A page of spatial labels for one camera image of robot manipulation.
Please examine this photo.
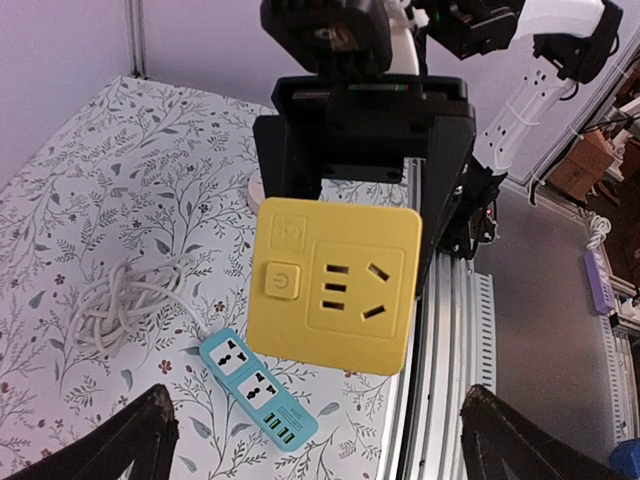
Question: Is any aluminium front rail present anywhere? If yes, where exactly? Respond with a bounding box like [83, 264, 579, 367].
[374, 154, 501, 480]

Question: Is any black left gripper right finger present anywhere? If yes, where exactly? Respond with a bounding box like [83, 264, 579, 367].
[460, 384, 621, 479]

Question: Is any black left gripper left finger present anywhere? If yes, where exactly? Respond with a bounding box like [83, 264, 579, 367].
[10, 383, 179, 480]

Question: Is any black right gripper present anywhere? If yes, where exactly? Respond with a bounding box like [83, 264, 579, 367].
[253, 1, 475, 298]

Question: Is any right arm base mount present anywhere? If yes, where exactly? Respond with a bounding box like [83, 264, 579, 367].
[438, 158, 507, 260]

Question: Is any purple power strip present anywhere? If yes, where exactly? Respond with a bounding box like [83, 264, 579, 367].
[583, 250, 616, 316]

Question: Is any white power strip cable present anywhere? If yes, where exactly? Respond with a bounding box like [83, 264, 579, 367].
[68, 253, 211, 354]

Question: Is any teal power strip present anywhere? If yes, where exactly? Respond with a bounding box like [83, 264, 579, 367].
[199, 328, 318, 453]

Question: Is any cardboard box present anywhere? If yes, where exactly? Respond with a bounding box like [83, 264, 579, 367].
[547, 130, 615, 200]

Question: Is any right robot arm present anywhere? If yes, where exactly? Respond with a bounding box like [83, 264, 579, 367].
[253, 1, 623, 276]

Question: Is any yellow cube socket adapter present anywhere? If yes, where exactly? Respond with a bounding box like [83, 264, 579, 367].
[247, 197, 423, 376]

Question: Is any left aluminium frame post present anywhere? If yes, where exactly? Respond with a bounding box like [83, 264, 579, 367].
[124, 0, 148, 80]

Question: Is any round pink socket hub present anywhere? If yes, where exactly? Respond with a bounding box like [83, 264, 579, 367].
[246, 169, 265, 214]

